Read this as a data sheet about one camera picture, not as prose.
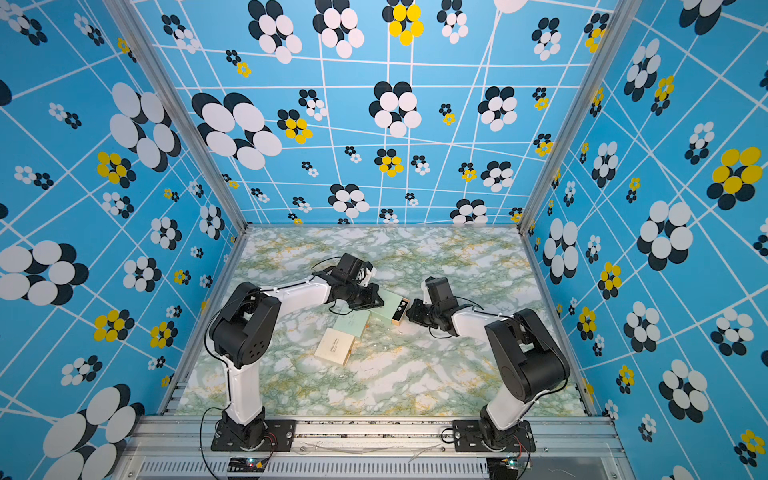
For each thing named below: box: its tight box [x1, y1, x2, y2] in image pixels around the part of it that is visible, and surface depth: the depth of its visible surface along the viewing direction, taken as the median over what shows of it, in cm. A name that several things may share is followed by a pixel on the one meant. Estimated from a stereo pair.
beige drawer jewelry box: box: [314, 328, 356, 366], surface depth 88 cm
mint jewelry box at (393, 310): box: [369, 290, 410, 326], surface depth 95 cm
